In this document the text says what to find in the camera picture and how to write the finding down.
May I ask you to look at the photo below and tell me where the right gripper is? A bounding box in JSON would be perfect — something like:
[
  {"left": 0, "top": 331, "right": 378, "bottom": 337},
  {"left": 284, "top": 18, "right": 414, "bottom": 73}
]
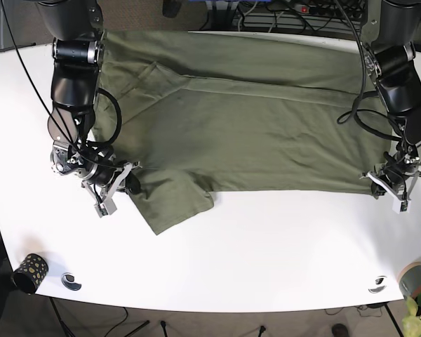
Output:
[{"left": 80, "top": 161, "right": 142, "bottom": 218}]

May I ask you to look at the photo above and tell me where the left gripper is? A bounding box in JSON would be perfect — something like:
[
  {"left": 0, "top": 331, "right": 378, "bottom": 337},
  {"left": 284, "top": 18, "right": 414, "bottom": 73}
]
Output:
[{"left": 361, "top": 147, "right": 421, "bottom": 213}]

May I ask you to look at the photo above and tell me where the olive green T-shirt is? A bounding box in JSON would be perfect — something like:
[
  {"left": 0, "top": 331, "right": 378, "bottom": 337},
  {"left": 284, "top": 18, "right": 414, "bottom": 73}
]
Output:
[{"left": 100, "top": 31, "right": 392, "bottom": 234}]

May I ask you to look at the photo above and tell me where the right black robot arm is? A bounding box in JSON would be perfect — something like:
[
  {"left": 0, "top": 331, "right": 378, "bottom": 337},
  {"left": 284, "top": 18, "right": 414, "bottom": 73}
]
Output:
[{"left": 35, "top": 0, "right": 141, "bottom": 217}]

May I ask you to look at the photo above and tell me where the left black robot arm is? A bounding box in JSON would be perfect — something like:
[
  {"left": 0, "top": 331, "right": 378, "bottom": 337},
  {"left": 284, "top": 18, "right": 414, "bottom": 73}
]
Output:
[{"left": 335, "top": 1, "right": 421, "bottom": 213}]

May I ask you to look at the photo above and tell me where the grey tape roll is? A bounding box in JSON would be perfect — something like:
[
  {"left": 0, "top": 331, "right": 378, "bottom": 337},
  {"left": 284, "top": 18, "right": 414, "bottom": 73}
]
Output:
[{"left": 398, "top": 262, "right": 421, "bottom": 300}]

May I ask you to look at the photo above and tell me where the green potted plant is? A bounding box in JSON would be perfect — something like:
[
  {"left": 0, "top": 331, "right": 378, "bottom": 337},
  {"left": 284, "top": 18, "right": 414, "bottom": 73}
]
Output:
[{"left": 402, "top": 293, "right": 421, "bottom": 337}]

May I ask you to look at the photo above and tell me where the black gold-dotted cup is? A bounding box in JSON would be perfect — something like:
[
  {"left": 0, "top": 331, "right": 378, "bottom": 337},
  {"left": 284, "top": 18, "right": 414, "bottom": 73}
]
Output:
[{"left": 11, "top": 253, "right": 49, "bottom": 295}]

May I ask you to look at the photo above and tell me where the right table cable grommet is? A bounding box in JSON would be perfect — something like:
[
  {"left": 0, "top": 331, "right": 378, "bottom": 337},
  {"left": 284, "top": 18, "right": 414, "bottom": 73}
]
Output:
[{"left": 368, "top": 275, "right": 387, "bottom": 294}]

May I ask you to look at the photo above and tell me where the table cable grommet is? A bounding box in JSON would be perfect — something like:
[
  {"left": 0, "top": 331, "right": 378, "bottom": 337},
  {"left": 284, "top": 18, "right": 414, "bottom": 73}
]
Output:
[
  {"left": 368, "top": 275, "right": 387, "bottom": 294},
  {"left": 61, "top": 273, "right": 82, "bottom": 291}
]

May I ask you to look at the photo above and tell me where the left table cable grommet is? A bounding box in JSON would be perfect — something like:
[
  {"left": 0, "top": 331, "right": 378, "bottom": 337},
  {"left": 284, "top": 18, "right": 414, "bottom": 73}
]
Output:
[{"left": 61, "top": 273, "right": 82, "bottom": 291}]

